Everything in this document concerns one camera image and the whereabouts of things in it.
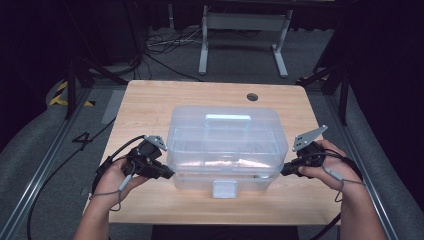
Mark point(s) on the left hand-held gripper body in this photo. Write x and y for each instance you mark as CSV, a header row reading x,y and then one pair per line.
x,y
145,160

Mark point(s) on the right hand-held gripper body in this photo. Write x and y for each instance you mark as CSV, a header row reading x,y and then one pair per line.
x,y
310,156

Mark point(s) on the clear plastic storage box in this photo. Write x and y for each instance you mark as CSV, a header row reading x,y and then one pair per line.
x,y
226,146

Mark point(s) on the person's right hand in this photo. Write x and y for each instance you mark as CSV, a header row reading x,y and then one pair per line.
x,y
336,170

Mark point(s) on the person's left hand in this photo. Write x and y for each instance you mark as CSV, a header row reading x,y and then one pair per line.
x,y
110,181

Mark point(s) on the black metal stand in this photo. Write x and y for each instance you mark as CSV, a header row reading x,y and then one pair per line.
x,y
70,86
343,86

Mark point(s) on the person's dark clothing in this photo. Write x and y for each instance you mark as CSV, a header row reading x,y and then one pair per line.
x,y
226,233

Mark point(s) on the yellow black floor tape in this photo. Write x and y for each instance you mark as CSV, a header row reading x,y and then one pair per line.
x,y
58,96

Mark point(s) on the white metal table frame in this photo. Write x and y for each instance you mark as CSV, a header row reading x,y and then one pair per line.
x,y
245,21

